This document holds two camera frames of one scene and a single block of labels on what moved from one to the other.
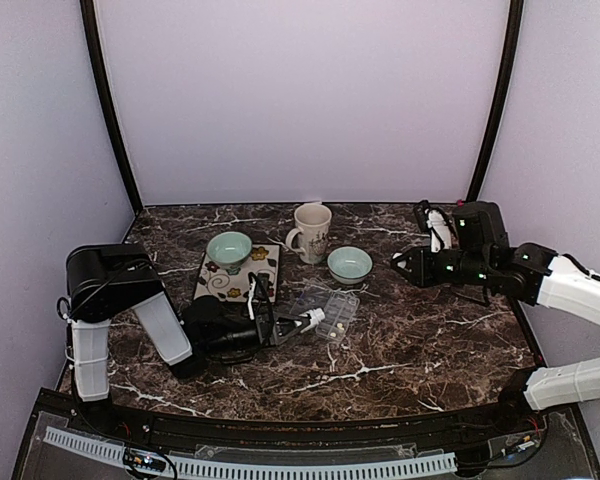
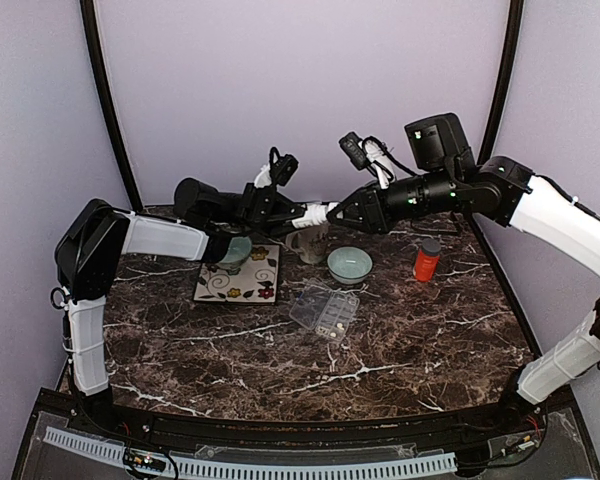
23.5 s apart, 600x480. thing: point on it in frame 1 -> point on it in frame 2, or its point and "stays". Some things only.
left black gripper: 267,326 -> 262,208
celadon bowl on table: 349,264 stays
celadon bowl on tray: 229,249 stays
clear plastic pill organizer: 338,308 stays
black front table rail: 304,433 stays
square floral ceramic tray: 232,285 stays
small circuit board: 145,460 stays
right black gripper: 422,275 -> 379,215
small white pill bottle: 317,315 -> 315,215
